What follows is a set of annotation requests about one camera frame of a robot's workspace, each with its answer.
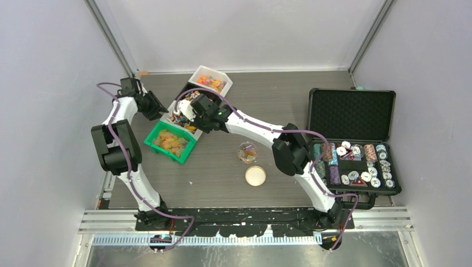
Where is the white lollipop bin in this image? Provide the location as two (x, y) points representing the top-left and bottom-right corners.
(159, 100), (203, 141)

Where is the green candy bin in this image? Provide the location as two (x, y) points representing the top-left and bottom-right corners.
(144, 121), (196, 164)

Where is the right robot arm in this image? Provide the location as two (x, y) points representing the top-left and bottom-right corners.
(174, 92), (343, 229)

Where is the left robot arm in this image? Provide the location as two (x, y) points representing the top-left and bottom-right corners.
(91, 77), (171, 230)

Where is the black swirl lollipop bin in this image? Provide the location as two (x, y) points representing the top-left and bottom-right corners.
(174, 82), (223, 111)

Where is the white gummy candy bin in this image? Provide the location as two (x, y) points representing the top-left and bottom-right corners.
(188, 65), (233, 96)

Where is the clear plastic jar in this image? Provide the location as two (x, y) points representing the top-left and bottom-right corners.
(237, 141), (258, 165)

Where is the black poker chip case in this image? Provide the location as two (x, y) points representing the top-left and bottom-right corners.
(307, 88), (402, 210)

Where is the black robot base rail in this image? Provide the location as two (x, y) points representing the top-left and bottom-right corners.
(134, 207), (355, 238)

